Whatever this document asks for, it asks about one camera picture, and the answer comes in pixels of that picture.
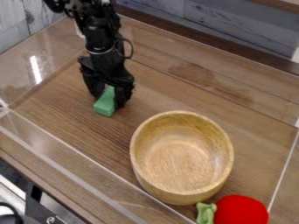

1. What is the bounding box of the green rectangular block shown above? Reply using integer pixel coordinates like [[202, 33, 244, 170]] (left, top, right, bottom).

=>
[[93, 86, 116, 117]]

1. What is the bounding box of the small green toy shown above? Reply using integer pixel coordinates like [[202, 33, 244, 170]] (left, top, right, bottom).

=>
[[196, 202, 217, 224]]

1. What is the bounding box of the clear acrylic tray wall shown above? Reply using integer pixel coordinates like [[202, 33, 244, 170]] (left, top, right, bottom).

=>
[[0, 104, 194, 224]]

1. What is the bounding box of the brown wooden bowl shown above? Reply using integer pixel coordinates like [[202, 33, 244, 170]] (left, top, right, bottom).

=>
[[129, 110, 233, 206]]

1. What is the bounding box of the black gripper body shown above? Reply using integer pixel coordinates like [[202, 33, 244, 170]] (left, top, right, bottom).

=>
[[78, 52, 134, 88]]

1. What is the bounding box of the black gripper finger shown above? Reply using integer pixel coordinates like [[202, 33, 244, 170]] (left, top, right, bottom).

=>
[[114, 86, 134, 109], [82, 73, 105, 98]]

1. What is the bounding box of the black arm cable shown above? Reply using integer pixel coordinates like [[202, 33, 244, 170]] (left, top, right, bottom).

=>
[[113, 37, 136, 60]]

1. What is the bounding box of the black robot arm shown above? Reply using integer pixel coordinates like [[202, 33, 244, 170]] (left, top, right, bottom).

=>
[[42, 0, 136, 109]]

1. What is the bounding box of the black table frame bracket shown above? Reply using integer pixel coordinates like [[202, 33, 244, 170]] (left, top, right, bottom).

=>
[[0, 180, 74, 224]]

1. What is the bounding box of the red plush ball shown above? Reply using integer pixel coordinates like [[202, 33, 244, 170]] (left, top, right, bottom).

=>
[[213, 195, 268, 224]]

